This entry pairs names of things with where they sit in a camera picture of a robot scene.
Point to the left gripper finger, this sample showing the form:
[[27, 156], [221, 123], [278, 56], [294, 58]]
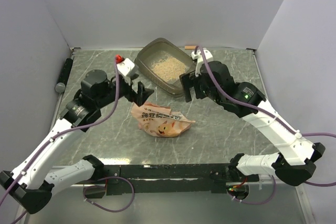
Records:
[[135, 76], [142, 94]]

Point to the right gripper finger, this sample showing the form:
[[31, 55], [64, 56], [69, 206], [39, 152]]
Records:
[[191, 73], [187, 82]]

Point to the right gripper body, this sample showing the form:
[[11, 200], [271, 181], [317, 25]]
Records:
[[201, 91]]

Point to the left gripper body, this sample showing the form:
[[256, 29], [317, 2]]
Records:
[[124, 89]]

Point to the pink cat litter bag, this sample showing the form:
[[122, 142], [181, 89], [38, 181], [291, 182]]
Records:
[[156, 120]]

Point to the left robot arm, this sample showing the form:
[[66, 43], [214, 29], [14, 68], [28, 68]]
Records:
[[32, 184]]

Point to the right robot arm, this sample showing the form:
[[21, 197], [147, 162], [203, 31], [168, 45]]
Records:
[[293, 163]]

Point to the clean litter granules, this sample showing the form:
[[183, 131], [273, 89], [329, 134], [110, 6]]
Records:
[[168, 69]]

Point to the grey plastic litter box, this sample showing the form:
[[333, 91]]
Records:
[[159, 49]]

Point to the small orange block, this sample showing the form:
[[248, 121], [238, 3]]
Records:
[[189, 47]]

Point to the black cylinder with grey cap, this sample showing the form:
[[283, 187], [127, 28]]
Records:
[[64, 76]]

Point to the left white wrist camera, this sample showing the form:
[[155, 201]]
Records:
[[126, 68]]

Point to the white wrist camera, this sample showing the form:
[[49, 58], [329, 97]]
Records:
[[198, 58], [126, 68]]

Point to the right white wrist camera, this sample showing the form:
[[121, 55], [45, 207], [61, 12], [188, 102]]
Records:
[[198, 58]]

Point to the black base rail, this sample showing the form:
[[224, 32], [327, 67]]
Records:
[[176, 178]]

